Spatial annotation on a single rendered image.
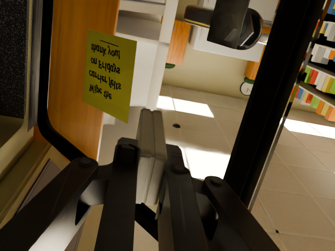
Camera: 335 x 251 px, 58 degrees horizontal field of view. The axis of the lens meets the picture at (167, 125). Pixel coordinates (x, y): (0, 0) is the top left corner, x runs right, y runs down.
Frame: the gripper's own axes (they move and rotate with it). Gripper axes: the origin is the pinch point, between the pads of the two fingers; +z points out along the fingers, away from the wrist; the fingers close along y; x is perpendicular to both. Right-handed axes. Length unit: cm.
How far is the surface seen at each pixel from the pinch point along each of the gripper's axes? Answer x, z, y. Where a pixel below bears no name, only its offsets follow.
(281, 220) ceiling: -136, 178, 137
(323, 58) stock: -15, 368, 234
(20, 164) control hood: -13.0, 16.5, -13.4
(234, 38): 7.5, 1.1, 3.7
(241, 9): 9.1, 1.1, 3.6
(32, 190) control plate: -13.9, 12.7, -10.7
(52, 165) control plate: -14.2, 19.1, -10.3
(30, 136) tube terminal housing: -11.8, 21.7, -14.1
